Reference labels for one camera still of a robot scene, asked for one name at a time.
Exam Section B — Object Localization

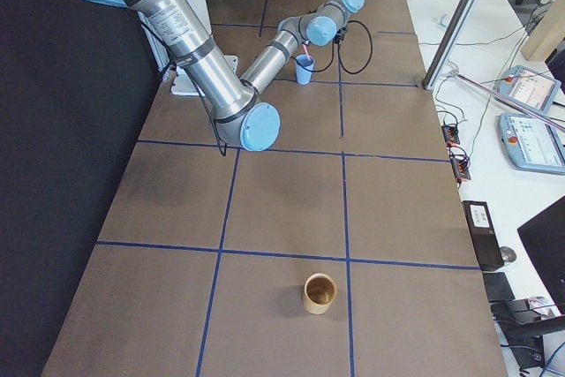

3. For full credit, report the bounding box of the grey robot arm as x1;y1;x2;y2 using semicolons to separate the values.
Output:
87;0;365;151

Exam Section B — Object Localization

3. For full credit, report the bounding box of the black monitor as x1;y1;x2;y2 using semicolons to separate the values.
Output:
517;199;564;313

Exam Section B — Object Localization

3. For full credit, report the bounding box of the black power box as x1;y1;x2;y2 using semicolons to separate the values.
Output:
462;200;504;272

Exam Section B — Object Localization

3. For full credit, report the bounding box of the brown wooden cup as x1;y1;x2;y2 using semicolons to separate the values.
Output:
301;273;337;315

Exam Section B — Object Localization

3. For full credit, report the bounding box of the teach pendant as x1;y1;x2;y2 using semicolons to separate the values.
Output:
494;65;561;115
498;113;564;175

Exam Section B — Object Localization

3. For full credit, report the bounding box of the orange connector block near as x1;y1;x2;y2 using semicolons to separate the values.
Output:
449;151;471;183

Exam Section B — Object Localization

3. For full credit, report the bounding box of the blue ribbed plastic cup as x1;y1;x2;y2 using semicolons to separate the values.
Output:
296;54;315;86

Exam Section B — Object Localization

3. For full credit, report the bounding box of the far teach pendant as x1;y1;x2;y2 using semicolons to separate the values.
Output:
494;65;561;115

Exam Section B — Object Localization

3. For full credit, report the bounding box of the near teach pendant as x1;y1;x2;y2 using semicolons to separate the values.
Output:
498;113;564;175

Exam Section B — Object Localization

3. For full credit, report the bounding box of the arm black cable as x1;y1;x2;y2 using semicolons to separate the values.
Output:
308;19;373;75

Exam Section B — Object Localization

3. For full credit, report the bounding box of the orange connector block far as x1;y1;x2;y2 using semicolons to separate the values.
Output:
441;123;460;147

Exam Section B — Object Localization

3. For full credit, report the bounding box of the aluminium frame post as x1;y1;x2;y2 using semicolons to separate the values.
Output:
422;0;477;90

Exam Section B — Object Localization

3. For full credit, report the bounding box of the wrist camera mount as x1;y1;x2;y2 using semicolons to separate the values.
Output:
333;25;348;47

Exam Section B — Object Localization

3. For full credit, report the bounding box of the orange connector block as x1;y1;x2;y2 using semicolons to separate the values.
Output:
441;123;460;147
449;151;471;183

